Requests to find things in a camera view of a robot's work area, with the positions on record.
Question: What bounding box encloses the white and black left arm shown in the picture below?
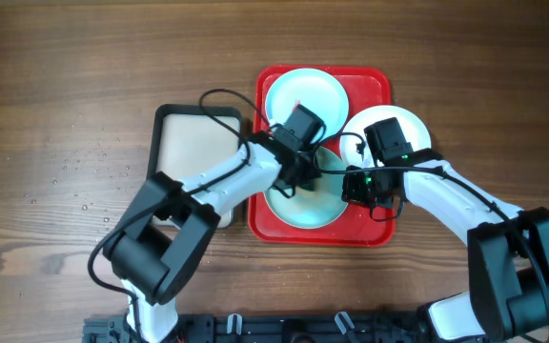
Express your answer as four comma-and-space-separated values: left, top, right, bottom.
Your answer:
98, 105, 326, 342

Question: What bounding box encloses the small light blue plate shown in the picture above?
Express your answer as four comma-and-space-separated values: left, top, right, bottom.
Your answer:
265, 68, 350, 138

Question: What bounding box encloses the large light blue plate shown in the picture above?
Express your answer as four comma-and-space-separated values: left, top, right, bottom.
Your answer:
265, 173, 347, 230

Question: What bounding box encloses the black rectangular water tray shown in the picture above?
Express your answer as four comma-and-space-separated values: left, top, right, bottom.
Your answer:
145, 103, 244, 230

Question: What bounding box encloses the white plate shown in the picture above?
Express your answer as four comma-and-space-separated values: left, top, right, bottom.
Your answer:
339, 105, 432, 168

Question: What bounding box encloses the red plastic tray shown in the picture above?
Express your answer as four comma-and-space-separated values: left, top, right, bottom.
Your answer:
248, 65, 396, 248

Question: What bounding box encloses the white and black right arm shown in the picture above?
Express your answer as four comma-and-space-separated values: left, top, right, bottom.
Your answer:
343, 118, 549, 342

